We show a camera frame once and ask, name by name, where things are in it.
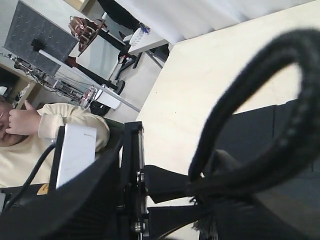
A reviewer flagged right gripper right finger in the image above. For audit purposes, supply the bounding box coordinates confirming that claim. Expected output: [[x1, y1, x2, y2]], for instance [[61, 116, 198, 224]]
[[148, 150, 320, 240]]

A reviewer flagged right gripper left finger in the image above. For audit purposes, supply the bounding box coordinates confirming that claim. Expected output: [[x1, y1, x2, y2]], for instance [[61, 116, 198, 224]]
[[0, 132, 150, 240]]

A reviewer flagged black braided rope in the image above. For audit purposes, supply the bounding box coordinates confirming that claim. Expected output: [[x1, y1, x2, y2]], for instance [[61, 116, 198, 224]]
[[184, 27, 320, 240]]

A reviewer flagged white desk with legs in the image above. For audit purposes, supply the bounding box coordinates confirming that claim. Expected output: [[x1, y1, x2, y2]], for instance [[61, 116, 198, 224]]
[[99, 24, 169, 81]]

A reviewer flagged white backdrop curtain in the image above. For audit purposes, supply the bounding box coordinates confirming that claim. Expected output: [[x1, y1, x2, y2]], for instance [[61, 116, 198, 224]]
[[118, 0, 305, 45]]

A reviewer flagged grey perforated board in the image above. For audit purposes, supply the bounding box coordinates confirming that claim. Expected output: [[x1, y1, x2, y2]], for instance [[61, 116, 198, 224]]
[[3, 0, 78, 77]]

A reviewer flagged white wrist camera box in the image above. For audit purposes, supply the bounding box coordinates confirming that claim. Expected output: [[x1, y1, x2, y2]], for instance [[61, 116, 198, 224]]
[[55, 123, 97, 189]]

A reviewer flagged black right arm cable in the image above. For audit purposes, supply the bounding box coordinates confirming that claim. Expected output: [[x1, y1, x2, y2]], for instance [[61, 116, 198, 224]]
[[3, 143, 56, 211]]

